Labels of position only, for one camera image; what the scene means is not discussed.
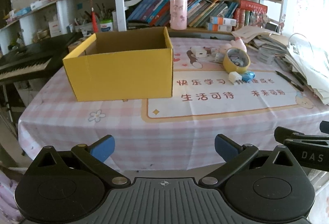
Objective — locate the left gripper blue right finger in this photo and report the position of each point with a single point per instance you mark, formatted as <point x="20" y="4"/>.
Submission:
<point x="237" y="158"/>

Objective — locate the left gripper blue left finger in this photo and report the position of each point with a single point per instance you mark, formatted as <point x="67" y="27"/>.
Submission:
<point x="93" y="157"/>

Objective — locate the small white charger plug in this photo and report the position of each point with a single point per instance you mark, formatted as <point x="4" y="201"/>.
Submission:
<point x="235" y="78"/>

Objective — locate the blue packet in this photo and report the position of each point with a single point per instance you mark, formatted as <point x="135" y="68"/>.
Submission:
<point x="248" y="76"/>

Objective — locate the yellow tape roll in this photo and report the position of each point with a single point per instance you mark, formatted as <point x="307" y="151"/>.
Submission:
<point x="236" y="60"/>

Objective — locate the pink plush toy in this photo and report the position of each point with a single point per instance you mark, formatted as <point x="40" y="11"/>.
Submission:
<point x="236" y="43"/>

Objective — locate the large white charger block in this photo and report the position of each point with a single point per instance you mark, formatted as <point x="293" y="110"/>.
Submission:
<point x="199" y="51"/>

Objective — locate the black pen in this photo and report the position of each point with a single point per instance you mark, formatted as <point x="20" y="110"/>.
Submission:
<point x="291" y="82"/>

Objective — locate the pink checked tablecloth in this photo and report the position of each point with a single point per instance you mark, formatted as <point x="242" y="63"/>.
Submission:
<point x="174" y="133"/>

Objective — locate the pile of papers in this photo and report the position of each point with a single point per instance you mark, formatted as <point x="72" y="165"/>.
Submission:
<point x="310" y="61"/>

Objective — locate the yellow cardboard box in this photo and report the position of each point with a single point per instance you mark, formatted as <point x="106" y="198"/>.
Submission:
<point x="118" y="65"/>

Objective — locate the black electronic keyboard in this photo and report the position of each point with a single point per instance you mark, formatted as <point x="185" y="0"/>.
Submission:
<point x="35" y="61"/>

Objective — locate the lower orange white box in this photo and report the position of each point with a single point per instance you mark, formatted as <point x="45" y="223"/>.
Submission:
<point x="217" y="27"/>

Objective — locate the orange white box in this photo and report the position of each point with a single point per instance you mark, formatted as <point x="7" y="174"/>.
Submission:
<point x="223" y="21"/>
<point x="217" y="27"/>

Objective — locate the red pen bottle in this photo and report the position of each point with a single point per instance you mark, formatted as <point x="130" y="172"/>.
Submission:
<point x="94" y="21"/>

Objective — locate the green lid jar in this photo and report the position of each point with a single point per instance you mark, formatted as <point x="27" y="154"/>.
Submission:
<point x="106" y="25"/>

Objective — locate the upper orange white box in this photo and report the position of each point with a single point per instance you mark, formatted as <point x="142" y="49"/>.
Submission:
<point x="223" y="21"/>

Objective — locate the red thick book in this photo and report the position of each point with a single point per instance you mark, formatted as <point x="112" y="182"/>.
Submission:
<point x="253" y="6"/>

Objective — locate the pink cylindrical cup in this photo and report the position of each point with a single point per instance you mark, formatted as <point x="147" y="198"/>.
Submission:
<point x="178" y="14"/>

